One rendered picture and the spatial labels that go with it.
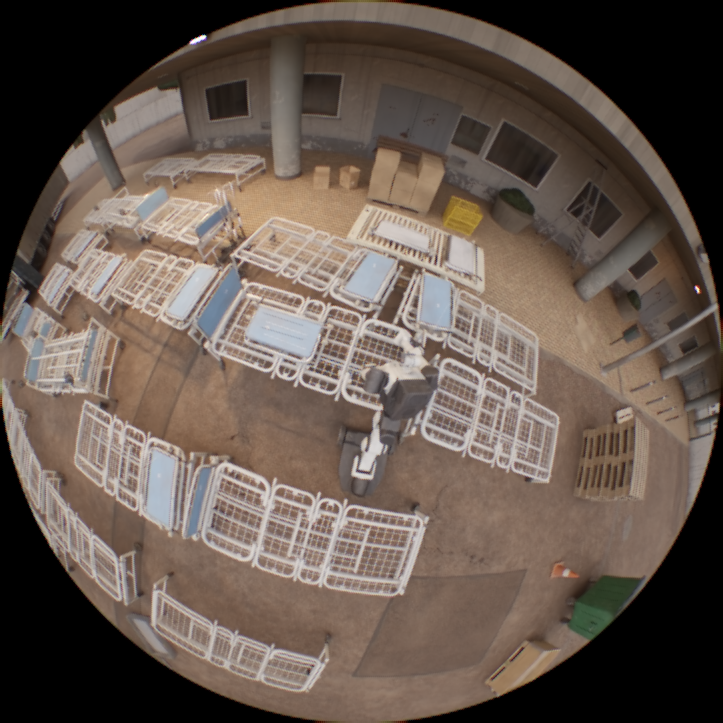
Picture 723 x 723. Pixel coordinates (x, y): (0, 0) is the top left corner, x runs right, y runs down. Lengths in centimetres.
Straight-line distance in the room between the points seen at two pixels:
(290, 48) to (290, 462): 614
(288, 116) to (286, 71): 98
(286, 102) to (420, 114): 309
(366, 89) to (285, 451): 732
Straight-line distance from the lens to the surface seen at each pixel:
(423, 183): 475
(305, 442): 262
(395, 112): 685
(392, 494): 276
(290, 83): 528
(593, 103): 377
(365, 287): 263
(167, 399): 334
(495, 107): 684
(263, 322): 244
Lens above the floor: 261
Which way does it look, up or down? 68 degrees down
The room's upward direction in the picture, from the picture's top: 22 degrees clockwise
